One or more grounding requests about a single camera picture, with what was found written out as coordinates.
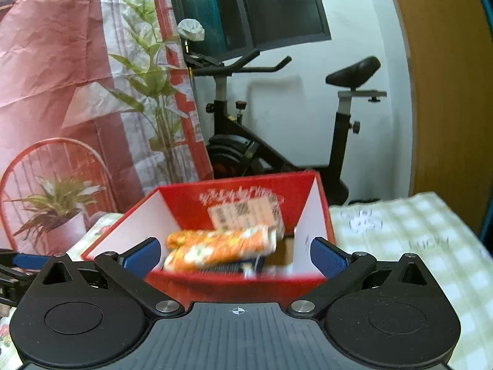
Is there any dark striped cloth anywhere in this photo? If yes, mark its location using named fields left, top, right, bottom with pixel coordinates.
left=207, top=256, right=267, bottom=279

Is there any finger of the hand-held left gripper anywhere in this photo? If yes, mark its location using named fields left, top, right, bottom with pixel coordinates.
left=0, top=264, right=39, bottom=306
left=0, top=250, right=51, bottom=271

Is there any green checked rabbit tablecloth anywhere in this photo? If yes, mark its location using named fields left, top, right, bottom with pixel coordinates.
left=0, top=192, right=493, bottom=370

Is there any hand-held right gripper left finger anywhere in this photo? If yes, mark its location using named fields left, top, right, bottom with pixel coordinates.
left=33, top=238, right=185, bottom=320

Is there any printed wall cloth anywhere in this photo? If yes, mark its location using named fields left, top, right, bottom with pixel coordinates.
left=0, top=0, right=215, bottom=256

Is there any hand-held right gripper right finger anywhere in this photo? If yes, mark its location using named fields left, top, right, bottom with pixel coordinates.
left=287, top=237, right=438, bottom=319

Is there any orange floral soft pack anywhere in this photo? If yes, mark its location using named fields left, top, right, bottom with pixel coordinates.
left=163, top=250, right=217, bottom=273
left=165, top=227, right=279, bottom=260

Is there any red cardboard box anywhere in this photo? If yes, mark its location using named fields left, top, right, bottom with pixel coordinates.
left=81, top=170, right=336, bottom=306

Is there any wooden door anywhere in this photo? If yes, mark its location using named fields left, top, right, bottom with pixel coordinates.
left=384, top=0, right=493, bottom=236

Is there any black exercise bike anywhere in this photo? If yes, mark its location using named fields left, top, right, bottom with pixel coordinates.
left=182, top=48, right=388, bottom=207

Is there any white plastic bag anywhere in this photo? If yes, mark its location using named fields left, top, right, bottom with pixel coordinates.
left=177, top=18, right=205, bottom=42

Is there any dark window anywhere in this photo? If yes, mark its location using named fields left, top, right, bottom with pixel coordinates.
left=165, top=0, right=332, bottom=61

